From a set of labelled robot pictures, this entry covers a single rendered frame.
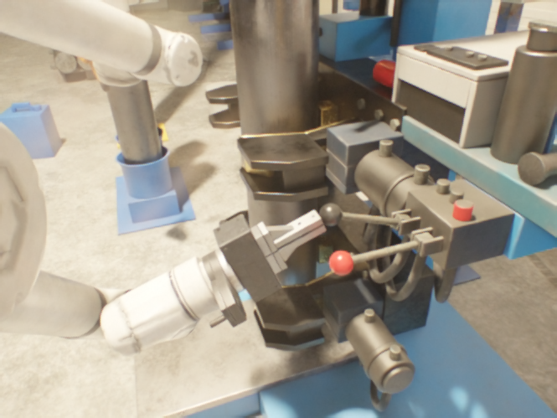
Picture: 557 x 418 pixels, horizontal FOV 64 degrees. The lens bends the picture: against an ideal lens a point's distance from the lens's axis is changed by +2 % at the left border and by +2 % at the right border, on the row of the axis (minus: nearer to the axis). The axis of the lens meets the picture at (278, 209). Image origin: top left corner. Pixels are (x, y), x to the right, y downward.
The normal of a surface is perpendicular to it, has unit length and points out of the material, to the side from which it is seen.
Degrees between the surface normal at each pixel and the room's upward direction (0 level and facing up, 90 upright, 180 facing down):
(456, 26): 90
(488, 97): 90
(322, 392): 0
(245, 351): 0
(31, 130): 90
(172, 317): 78
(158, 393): 0
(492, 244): 90
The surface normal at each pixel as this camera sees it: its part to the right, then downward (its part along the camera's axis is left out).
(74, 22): 0.80, 0.38
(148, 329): 0.25, 0.36
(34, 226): 1.00, -0.03
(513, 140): -0.62, 0.44
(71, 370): -0.04, -0.85
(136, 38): 0.86, 0.13
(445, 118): -0.95, 0.20
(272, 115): -0.11, 0.53
